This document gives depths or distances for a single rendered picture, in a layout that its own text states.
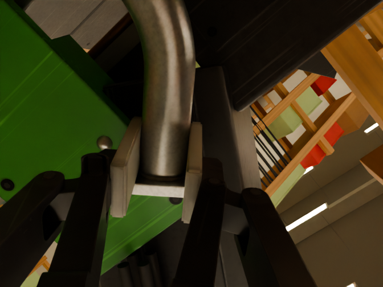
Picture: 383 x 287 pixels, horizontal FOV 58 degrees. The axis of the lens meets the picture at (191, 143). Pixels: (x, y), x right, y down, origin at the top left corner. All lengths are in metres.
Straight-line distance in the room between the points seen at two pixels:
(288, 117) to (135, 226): 3.30
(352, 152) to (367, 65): 8.73
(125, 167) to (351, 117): 4.11
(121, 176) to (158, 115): 0.05
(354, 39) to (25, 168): 0.88
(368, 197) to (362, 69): 6.92
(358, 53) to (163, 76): 0.85
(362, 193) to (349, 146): 2.14
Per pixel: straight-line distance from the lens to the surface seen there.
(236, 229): 0.16
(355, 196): 7.82
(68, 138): 0.25
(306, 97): 3.82
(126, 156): 0.17
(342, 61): 1.00
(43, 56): 0.24
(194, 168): 0.16
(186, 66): 0.20
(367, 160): 0.79
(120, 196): 0.17
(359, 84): 1.01
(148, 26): 0.19
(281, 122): 3.53
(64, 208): 0.16
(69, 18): 0.77
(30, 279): 6.66
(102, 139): 0.24
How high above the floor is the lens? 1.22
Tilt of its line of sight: 2 degrees up
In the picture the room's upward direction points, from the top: 141 degrees clockwise
